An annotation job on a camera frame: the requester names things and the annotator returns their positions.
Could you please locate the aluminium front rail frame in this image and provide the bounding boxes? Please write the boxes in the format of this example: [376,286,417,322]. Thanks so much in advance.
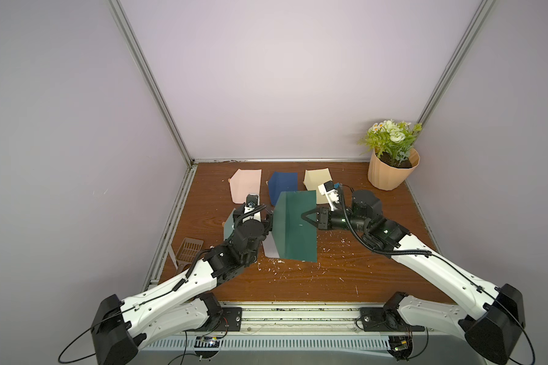
[115,302,493,339]

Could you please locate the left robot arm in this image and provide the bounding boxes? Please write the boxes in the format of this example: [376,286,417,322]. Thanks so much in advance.
[86,202,272,364]

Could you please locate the teal envelope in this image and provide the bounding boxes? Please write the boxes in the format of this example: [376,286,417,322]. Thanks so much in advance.
[222,209,235,240]

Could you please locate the circuit board with wires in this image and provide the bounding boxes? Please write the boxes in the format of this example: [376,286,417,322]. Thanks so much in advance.
[388,324,430,361]
[168,317,229,364]

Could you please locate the white vented cable duct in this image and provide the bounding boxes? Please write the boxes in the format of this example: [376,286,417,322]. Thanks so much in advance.
[147,335,390,351]

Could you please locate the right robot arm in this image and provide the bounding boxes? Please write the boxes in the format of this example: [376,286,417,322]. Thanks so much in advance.
[301,181,529,364]

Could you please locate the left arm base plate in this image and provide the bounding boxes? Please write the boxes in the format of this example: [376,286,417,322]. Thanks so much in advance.
[193,307,243,332]

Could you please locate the small brown card holder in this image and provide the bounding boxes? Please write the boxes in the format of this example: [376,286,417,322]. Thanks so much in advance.
[168,237,204,274]

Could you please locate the ribbed terracotta plant pot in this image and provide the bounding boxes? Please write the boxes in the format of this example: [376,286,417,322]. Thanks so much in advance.
[368,148,420,191]

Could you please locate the grey envelope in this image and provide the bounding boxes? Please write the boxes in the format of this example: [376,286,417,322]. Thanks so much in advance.
[262,234,280,259]

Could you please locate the right circuit board with wires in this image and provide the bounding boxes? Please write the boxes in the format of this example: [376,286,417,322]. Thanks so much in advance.
[388,324,430,361]

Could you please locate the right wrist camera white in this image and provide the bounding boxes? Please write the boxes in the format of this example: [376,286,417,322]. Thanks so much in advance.
[318,180,340,211]

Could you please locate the dark green envelope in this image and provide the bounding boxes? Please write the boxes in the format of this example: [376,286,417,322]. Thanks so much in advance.
[272,191,318,262]

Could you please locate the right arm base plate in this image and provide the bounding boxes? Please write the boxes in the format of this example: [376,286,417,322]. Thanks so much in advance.
[356,307,426,332]

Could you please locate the pink envelope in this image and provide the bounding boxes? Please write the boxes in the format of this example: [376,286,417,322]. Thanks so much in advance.
[228,169,262,204]

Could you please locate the green plant white flowers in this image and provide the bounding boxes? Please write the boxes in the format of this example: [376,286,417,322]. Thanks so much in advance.
[359,120,423,169]

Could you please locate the cream yellow envelope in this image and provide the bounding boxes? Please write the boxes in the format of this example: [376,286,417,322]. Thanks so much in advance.
[303,168,332,205]

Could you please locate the navy blue envelope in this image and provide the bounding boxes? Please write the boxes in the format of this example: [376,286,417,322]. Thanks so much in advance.
[267,172,298,206]

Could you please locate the left circuit board with wires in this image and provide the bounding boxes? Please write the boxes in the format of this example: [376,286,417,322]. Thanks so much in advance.
[168,317,229,364]

